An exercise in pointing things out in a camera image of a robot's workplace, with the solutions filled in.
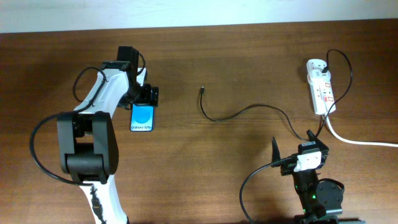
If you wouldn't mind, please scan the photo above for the blue Galaxy smartphone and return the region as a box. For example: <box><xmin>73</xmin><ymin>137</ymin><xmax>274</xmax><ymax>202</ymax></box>
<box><xmin>130</xmin><ymin>105</ymin><xmax>154</xmax><ymax>132</ymax></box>

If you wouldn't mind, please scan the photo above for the black USB charging cable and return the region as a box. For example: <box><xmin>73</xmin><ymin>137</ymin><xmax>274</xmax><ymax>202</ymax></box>
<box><xmin>199</xmin><ymin>49</ymin><xmax>354</xmax><ymax>142</ymax></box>

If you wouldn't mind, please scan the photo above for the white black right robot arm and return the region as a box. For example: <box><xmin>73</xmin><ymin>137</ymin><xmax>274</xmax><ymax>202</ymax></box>
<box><xmin>271</xmin><ymin>130</ymin><xmax>345</xmax><ymax>224</ymax></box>

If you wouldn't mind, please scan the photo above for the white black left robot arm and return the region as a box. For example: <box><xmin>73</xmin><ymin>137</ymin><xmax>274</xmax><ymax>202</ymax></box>
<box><xmin>57</xmin><ymin>46</ymin><xmax>159</xmax><ymax>223</ymax></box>

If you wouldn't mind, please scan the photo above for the white USB charger plug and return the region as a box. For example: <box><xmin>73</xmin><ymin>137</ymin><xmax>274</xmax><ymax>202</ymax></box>
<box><xmin>307</xmin><ymin>66</ymin><xmax>331</xmax><ymax>85</ymax></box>

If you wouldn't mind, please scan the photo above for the white power strip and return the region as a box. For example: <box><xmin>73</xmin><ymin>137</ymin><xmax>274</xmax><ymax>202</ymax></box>
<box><xmin>306</xmin><ymin>58</ymin><xmax>337</xmax><ymax>116</ymax></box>

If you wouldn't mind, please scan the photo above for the white power strip cord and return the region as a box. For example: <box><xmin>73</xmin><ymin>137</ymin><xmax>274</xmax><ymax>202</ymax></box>
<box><xmin>323</xmin><ymin>112</ymin><xmax>398</xmax><ymax>148</ymax></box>

